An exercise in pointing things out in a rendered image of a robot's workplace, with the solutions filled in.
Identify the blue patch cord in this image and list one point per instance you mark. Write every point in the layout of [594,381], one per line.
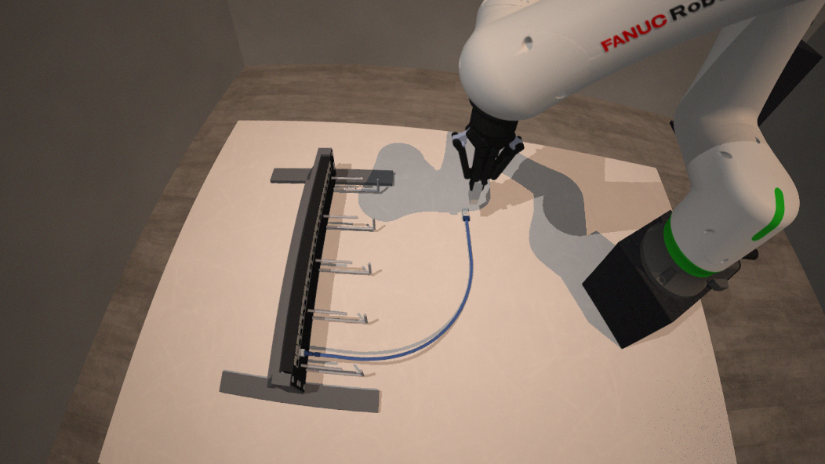
[317,354]

